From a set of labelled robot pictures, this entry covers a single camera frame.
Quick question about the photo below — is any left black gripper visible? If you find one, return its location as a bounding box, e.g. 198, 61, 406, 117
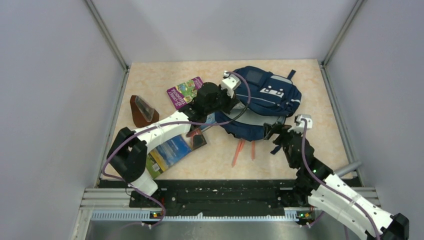
205, 83, 239, 115

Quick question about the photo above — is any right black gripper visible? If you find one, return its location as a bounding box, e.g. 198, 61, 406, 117
263, 121, 304, 168

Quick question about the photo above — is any dark blue book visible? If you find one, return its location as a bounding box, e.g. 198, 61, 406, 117
199, 113, 217, 132

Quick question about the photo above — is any navy blue backpack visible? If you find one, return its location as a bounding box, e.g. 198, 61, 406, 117
214, 66, 302, 142

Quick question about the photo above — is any blue yellow landscape book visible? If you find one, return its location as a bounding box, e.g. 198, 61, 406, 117
146, 128, 207, 179

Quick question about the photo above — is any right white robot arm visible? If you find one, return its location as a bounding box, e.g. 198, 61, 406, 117
264, 123, 410, 240

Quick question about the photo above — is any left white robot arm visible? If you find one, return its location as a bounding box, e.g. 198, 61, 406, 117
105, 79, 241, 207

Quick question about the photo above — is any orange pen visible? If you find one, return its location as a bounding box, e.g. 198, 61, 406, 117
231, 139, 245, 167
250, 141, 256, 161

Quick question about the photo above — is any purple picture book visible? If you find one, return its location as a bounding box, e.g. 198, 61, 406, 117
166, 76, 203, 110

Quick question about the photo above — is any brown wedge stand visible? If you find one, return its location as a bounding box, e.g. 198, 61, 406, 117
129, 95, 160, 128

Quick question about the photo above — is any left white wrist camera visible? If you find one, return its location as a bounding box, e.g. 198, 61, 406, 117
220, 71, 241, 98

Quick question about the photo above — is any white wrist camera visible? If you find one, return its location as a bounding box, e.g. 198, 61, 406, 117
220, 71, 241, 98
288, 114, 313, 134

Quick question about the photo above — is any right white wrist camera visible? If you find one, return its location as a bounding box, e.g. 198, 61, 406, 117
288, 114, 313, 134

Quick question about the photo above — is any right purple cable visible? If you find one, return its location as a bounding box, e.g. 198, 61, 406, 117
298, 118, 382, 240

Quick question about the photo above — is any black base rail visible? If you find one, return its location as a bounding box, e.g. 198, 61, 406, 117
129, 179, 310, 217

